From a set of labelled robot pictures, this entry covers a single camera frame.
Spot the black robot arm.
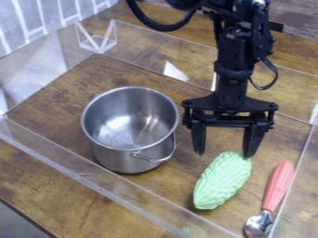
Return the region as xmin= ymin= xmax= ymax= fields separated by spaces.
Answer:
xmin=167 ymin=0 xmax=278 ymax=157

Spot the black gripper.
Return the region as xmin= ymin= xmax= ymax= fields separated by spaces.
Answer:
xmin=181 ymin=75 xmax=278 ymax=158

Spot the black wall strip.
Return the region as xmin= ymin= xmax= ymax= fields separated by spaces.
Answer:
xmin=270 ymin=21 xmax=283 ymax=33

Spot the clear acrylic triangle bracket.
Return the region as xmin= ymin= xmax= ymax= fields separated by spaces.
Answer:
xmin=75 ymin=20 xmax=117 ymax=54

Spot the red handled metal spoon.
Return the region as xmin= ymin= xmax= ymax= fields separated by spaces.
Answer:
xmin=243 ymin=160 xmax=294 ymax=238

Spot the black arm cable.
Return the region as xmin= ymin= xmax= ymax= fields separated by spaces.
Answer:
xmin=124 ymin=0 xmax=198 ymax=33

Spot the silver metal pot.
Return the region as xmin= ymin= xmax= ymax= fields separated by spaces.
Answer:
xmin=80 ymin=86 xmax=179 ymax=174

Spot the clear acrylic enclosure wall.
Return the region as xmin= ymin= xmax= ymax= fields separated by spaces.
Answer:
xmin=0 ymin=20 xmax=318 ymax=238

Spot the green bumpy toy vegetable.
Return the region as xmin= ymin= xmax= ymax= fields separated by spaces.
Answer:
xmin=194 ymin=151 xmax=252 ymax=209

